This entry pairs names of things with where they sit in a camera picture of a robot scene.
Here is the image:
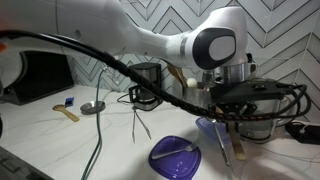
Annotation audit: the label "steel utensil holder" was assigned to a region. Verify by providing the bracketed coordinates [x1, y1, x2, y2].
[182, 83, 215, 113]

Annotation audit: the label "long metal ladle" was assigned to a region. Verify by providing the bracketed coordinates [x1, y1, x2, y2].
[212, 119, 233, 168]

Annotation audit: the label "small wooden spoon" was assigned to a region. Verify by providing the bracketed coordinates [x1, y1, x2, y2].
[52, 104, 81, 123]

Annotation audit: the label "thin dark teal cable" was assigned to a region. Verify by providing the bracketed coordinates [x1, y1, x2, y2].
[80, 65, 110, 180]

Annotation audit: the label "white ball-head utensil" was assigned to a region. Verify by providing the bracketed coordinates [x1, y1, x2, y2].
[186, 77, 198, 89]

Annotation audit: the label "black coffee maker cord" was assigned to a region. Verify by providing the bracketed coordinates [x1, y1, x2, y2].
[116, 92, 134, 105]

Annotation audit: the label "black power adapter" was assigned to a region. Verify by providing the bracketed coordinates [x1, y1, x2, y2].
[285, 121, 320, 146]

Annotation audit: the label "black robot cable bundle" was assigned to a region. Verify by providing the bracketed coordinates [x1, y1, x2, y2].
[0, 29, 313, 123]

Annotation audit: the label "small blue packet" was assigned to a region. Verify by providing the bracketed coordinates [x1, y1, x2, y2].
[64, 96, 75, 108]

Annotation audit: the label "purple plastic lid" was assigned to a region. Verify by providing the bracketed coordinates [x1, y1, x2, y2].
[148, 134, 203, 180]

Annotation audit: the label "wooden turner in holder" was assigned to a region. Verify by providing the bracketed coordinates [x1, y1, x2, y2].
[166, 64, 188, 89]

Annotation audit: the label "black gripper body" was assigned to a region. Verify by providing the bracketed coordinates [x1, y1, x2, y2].
[213, 101, 260, 122]

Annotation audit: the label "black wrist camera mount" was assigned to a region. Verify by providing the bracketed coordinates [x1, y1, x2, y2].
[209, 80, 288, 105]

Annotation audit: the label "black coffee maker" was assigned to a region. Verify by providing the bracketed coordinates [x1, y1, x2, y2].
[128, 61, 164, 112]

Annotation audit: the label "black toaster oven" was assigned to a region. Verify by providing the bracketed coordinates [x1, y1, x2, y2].
[0, 49, 75, 106]

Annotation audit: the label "clear container with blue lid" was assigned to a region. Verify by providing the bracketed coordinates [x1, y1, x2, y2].
[195, 116, 235, 145]

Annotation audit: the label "stainless steel dishwasher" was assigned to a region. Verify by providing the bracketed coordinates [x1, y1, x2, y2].
[0, 146, 55, 180]

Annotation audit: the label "metal kitchen tongs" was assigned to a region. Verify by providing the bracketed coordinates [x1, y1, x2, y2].
[131, 106, 152, 145]

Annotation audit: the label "glass electric kettle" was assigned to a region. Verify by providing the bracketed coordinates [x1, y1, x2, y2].
[239, 77, 303, 145]

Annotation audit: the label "small round metal dish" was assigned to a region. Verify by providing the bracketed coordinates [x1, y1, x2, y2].
[79, 100, 107, 116]

